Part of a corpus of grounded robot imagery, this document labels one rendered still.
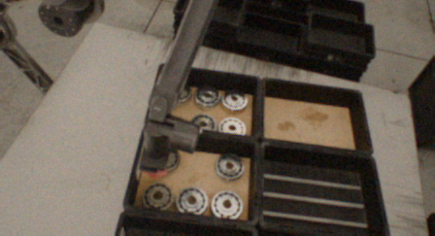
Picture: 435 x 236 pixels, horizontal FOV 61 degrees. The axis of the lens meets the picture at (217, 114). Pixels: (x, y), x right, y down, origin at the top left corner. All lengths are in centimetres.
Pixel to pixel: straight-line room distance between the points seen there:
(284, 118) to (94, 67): 89
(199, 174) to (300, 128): 44
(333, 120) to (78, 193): 101
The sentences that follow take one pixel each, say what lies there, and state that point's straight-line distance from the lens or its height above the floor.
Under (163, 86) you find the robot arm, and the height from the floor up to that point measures 134.
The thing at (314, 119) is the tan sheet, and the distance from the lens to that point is 150.
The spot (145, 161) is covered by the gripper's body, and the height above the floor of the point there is 115.
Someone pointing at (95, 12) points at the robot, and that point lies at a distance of 140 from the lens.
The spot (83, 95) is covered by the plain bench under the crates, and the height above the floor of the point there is 70.
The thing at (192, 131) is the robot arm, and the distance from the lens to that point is 84.
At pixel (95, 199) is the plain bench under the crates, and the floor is 70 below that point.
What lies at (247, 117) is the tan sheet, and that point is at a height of 83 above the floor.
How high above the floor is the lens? 196
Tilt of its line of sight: 53 degrees down
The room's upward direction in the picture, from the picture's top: 10 degrees clockwise
